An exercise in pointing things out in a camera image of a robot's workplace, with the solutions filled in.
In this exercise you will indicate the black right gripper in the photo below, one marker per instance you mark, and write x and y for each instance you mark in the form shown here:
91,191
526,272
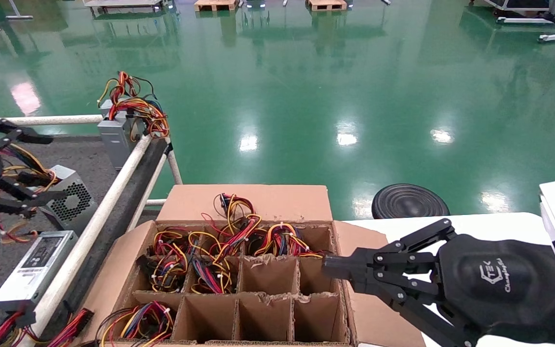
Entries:
499,284

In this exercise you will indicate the cardboard box with dividers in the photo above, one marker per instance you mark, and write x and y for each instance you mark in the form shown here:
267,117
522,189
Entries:
297,202

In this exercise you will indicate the black round stool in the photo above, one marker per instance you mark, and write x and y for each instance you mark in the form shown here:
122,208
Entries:
407,202

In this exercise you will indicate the grey power supply on conveyor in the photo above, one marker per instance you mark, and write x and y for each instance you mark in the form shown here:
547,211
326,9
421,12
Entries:
32,270

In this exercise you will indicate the gray metal cart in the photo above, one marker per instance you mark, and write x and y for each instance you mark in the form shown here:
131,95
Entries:
123,4

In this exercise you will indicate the wooden pallet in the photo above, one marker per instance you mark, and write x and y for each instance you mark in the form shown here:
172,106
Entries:
215,5
326,5

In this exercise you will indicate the black treadmill platform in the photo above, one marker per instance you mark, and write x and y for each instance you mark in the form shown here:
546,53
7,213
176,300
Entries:
523,5

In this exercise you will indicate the white tube conveyor frame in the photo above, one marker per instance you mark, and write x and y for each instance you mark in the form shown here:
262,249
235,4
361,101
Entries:
114,193

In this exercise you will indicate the white metal frame legs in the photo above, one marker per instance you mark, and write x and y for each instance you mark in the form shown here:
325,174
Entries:
17,17

